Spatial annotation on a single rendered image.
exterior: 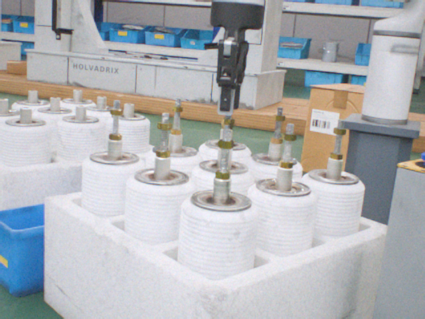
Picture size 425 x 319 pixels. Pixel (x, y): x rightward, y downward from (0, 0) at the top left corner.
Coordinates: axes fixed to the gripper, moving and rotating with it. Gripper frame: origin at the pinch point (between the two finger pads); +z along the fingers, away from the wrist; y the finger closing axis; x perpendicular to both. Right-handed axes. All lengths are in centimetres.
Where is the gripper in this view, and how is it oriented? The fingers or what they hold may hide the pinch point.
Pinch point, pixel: (229, 102)
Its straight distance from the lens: 79.9
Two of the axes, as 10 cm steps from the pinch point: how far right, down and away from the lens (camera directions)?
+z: -0.8, 9.7, 2.3
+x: -9.8, -1.2, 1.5
